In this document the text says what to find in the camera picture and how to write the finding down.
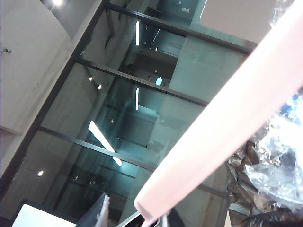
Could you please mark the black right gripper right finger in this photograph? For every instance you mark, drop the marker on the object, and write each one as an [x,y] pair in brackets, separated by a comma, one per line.
[176,220]

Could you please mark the white linear ceiling light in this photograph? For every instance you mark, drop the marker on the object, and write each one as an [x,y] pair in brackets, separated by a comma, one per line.
[104,142]

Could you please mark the white round column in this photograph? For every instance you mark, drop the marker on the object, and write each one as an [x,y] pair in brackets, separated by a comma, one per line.
[28,71]

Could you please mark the black plastic garbage bag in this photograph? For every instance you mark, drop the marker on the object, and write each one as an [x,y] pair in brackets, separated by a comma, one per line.
[241,184]

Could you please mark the glass partition with black frame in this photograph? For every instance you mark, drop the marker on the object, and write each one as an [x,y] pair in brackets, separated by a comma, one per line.
[71,106]

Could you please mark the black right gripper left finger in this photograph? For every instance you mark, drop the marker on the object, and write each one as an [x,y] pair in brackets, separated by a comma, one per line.
[94,215]

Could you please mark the crumpled clear plastic wrap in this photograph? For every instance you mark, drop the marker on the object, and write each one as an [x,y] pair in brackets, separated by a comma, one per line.
[279,165]

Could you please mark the blue lit wall screen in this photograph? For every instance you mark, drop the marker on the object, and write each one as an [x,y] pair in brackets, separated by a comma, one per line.
[159,81]

